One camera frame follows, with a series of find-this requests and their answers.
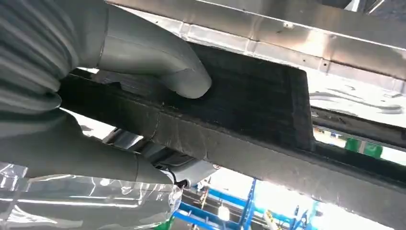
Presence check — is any white round lamp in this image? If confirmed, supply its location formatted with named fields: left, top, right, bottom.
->
left=217, top=206, right=231, bottom=222

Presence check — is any blue metal rack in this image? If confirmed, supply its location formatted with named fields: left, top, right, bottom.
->
left=172, top=178, right=319, bottom=230

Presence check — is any ribbed grey right arm sleeve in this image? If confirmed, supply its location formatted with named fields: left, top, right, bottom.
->
left=0, top=0, right=80, bottom=115

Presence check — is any green crate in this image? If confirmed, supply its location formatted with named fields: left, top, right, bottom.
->
left=345, top=137, right=362, bottom=152
left=363, top=143, right=383, bottom=160

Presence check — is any black bar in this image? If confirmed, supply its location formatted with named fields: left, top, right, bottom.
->
left=311, top=107, right=406, bottom=152

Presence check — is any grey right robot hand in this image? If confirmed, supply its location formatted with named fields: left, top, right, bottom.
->
left=0, top=0, right=220, bottom=230

